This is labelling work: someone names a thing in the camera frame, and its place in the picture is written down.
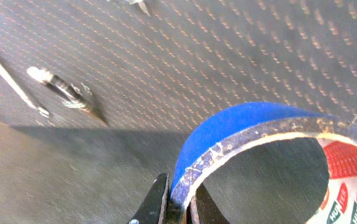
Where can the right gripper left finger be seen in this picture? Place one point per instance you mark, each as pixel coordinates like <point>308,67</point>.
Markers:
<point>153,205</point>

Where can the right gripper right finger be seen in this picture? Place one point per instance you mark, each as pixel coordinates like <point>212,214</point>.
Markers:
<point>205,211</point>

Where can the black pegboard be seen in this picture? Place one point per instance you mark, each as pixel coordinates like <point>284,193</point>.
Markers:
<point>197,62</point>

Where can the wrench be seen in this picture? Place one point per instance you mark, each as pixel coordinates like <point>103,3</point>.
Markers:
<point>10,84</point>

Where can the roll of blue tape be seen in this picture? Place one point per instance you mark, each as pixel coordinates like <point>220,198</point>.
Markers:
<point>228,127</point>

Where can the metal hook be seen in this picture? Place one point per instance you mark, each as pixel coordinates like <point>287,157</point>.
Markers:
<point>141,6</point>
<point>76,102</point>

